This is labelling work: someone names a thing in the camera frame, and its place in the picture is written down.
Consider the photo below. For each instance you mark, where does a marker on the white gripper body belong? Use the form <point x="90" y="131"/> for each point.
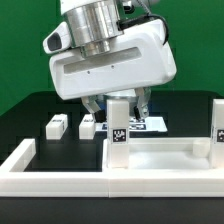
<point x="140" y="57"/>

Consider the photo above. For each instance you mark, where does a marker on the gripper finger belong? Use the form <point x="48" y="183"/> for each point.
<point x="90" y="103"/>
<point x="143" y="96"/>

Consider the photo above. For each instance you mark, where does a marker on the white desk top tray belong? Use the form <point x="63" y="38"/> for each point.
<point x="179" y="154"/>

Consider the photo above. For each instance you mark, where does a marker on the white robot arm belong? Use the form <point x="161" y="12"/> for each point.
<point x="94" y="52"/>

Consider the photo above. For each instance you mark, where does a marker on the marker tag sheet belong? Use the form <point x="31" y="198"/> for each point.
<point x="149" y="124"/>

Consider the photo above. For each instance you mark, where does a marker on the white U-shaped fence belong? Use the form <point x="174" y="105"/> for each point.
<point x="15" y="181"/>

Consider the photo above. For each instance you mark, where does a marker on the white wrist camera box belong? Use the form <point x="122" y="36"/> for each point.
<point x="58" y="40"/>

